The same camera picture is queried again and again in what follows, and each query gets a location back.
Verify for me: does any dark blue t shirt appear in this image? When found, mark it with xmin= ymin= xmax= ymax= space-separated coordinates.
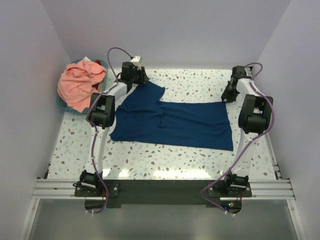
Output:
xmin=110 ymin=82 xmax=234 ymax=151

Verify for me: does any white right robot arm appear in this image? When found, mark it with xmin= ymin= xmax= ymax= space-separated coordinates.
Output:
xmin=221 ymin=65 xmax=274 ymax=179

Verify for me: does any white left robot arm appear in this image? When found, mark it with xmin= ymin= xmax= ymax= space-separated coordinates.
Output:
xmin=83 ymin=56 xmax=149 ymax=178

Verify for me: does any teal plastic laundry basket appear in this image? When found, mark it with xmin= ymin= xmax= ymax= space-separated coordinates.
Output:
xmin=56 ymin=59 xmax=109 ymax=115

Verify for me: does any beige garment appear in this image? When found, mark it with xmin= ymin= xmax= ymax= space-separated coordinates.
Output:
xmin=95 ymin=81 xmax=106 ymax=92

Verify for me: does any pink t shirt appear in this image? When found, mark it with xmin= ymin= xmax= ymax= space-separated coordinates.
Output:
xmin=57 ymin=57 xmax=108 ymax=112

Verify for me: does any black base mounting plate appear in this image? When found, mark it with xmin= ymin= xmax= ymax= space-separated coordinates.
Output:
xmin=73 ymin=176 xmax=253 ymax=213

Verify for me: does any aluminium frame rail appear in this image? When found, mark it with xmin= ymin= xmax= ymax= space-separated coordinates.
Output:
xmin=31 ymin=179 xmax=296 ymax=200

